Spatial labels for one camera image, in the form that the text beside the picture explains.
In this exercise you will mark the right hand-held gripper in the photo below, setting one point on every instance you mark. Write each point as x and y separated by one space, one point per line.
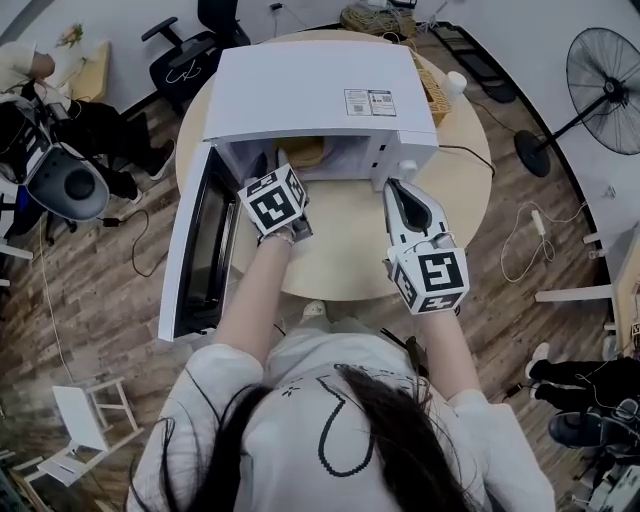
435 272

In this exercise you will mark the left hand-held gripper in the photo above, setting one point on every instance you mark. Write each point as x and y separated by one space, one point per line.
272 205

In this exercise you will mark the white microwave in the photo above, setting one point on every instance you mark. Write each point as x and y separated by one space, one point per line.
310 85

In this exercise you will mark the person's left forearm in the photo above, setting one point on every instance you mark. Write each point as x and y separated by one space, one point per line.
260 295

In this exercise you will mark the person's right forearm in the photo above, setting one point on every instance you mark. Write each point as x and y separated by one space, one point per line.
447 350

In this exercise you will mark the woven wicker basket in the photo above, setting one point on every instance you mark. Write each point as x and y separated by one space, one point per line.
434 95

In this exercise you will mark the white cup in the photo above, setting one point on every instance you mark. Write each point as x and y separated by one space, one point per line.
457 82

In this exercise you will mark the black floor mat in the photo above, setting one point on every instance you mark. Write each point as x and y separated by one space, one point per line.
475 60

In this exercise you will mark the black office chair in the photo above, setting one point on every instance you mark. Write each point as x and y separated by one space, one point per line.
190 65

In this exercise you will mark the person's white shoe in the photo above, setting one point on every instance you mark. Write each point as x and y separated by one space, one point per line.
315 309

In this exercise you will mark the small light wooden table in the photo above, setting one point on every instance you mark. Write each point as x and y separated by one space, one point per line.
92 70

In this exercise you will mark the black standing fan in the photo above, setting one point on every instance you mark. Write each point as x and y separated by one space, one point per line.
607 90

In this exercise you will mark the white desk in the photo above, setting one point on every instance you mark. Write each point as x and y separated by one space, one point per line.
615 280

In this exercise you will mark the white heart print shirt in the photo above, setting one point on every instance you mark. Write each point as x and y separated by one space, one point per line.
300 450

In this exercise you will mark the black equipment pile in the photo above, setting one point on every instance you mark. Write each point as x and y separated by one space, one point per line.
600 440

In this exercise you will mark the white wooden stool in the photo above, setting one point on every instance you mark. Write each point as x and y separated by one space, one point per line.
82 425

